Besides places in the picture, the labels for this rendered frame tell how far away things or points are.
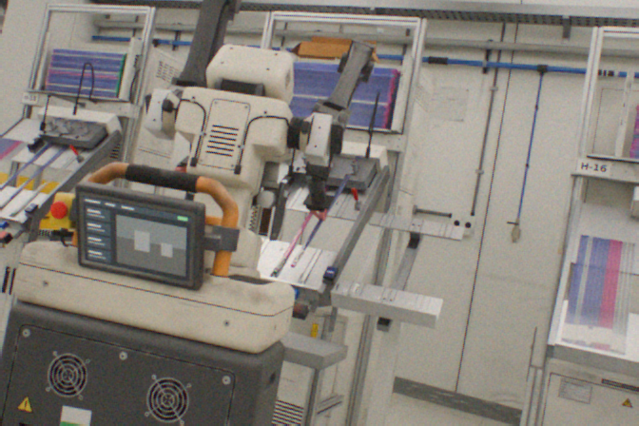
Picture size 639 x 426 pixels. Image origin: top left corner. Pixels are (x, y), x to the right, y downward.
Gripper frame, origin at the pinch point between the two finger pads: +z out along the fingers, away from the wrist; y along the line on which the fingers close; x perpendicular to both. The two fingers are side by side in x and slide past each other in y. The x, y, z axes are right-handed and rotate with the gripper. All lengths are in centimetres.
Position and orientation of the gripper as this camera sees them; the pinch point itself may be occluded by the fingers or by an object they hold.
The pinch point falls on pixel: (322, 218)
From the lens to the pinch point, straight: 241.7
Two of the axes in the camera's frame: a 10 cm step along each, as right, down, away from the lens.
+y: -9.0, -1.6, 4.0
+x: -4.0, 6.3, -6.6
